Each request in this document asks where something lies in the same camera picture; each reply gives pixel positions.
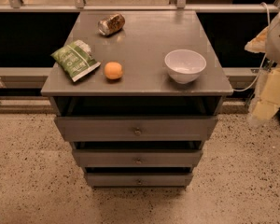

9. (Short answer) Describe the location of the orange fruit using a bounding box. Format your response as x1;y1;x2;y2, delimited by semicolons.
104;62;123;80

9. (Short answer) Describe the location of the grey drawer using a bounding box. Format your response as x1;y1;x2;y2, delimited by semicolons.
85;173;192;187
73;149;203;167
55;116;217;142

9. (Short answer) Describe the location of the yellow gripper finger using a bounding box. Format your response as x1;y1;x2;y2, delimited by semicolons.
251;66;280;120
245;27;268;53

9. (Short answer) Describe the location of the green chip bag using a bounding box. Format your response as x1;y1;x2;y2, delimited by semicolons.
51;40;101;82

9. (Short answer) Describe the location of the white bowl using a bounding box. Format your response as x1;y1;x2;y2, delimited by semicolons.
164;49;206;84

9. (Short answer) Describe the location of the grey drawer cabinet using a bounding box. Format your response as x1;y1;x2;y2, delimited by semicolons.
41;10;232;175

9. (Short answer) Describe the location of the grey top drawer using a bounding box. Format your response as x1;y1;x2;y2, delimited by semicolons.
55;116;217;142

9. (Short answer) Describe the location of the grey bottom drawer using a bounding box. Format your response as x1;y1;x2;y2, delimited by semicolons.
85;173;192;187

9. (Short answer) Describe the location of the white cable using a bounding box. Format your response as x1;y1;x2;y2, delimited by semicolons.
232;1;272;93

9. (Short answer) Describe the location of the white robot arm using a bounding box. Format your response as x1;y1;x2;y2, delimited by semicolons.
245;11;280;120

